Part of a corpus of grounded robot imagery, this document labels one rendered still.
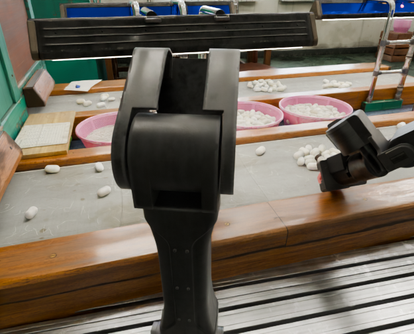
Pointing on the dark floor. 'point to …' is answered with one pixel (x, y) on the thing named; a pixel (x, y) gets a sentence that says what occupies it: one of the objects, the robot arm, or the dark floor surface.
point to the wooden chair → (255, 64)
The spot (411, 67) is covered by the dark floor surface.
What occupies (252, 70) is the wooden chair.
